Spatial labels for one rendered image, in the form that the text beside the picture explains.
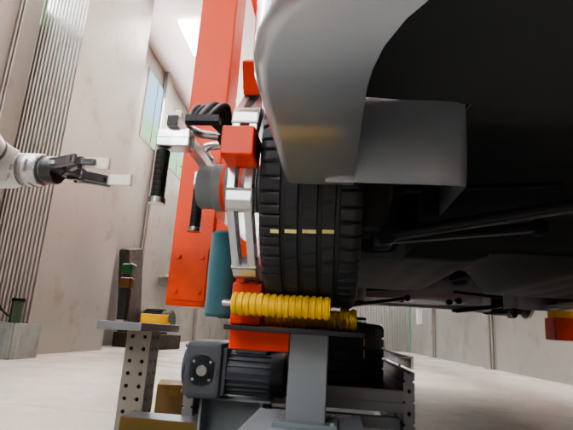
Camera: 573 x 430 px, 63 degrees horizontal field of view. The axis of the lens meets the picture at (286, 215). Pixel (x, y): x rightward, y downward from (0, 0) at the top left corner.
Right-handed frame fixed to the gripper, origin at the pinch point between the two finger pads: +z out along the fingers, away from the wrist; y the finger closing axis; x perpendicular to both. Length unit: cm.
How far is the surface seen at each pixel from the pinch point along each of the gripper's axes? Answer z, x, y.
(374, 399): 74, -60, -71
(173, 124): 15.4, 12.2, 3.9
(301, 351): 51, -43, -12
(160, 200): 13.5, -7.6, 1.2
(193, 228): 12.0, -7.6, -32.1
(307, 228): 52, -16, 11
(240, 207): 35.8, -10.7, 8.2
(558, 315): 220, -15, -255
